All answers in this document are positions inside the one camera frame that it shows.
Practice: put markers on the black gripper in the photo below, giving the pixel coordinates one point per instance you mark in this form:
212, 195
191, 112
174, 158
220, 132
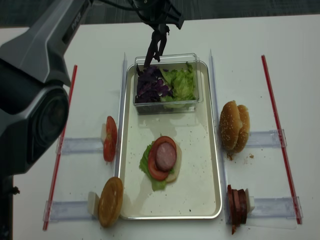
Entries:
158, 12

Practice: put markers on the purple cabbage strips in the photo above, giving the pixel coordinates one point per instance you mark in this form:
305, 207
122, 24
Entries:
155, 50

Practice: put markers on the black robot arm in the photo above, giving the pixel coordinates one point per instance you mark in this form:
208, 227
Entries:
34, 105

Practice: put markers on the green lettuce pile in box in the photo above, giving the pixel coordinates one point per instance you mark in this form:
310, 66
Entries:
181, 84

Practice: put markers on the white block behind tomato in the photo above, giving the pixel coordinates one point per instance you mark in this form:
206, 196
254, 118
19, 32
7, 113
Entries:
103, 133

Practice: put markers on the upright tomato slices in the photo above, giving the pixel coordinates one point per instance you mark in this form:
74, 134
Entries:
110, 142

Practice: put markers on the tomato slice on stack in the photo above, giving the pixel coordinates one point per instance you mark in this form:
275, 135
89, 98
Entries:
152, 167

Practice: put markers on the white bread slice on tray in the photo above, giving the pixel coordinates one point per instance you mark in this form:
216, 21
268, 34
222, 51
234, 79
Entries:
173, 176

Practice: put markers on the lettuce leaf on stack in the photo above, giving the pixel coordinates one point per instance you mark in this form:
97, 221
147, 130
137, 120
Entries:
156, 185

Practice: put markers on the upright sausage slices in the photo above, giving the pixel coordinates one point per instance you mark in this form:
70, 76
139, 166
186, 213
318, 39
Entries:
238, 207

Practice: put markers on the clear plastic salad box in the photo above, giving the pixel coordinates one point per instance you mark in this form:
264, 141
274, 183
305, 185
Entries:
170, 62

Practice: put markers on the purple cabbage pile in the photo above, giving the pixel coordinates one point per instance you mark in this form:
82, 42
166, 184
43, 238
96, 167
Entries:
151, 85

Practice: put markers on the sesame bun rear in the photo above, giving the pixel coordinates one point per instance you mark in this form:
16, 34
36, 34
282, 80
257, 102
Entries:
245, 129

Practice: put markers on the sesame bun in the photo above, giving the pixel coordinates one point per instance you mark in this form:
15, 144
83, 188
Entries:
245, 129
229, 125

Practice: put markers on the sesame bun front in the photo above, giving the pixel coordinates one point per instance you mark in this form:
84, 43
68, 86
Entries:
229, 125

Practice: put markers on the sausage slice on stack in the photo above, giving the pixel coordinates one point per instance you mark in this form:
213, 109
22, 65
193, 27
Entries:
166, 156

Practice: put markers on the white metal tray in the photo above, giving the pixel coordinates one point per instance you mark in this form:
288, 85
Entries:
196, 193

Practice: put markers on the upright toasted bun half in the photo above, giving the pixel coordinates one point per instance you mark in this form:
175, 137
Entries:
110, 202

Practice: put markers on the white block behind bun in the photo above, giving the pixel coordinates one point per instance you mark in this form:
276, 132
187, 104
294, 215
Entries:
93, 204

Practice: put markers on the left red strip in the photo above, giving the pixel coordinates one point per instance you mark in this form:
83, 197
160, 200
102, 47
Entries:
60, 142

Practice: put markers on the red strip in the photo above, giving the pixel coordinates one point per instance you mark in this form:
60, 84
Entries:
298, 211
60, 142

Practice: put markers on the white block behind sausage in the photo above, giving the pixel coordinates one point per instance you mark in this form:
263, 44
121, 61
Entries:
250, 201

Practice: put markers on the right red strip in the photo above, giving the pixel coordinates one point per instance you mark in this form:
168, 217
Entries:
298, 211

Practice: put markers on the upper left clear rail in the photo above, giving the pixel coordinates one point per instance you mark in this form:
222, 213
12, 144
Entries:
79, 146

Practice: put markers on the clear rail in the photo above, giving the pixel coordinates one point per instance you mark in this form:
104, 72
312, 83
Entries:
79, 146
267, 139
56, 211
281, 207

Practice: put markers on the upper right clear rail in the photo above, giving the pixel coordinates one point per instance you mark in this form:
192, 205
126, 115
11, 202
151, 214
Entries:
267, 139

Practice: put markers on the lower right clear rail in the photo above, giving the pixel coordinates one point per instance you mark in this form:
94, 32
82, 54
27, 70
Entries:
281, 207

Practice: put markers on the lower left clear rail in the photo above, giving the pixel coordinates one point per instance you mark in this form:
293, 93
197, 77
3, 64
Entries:
56, 211

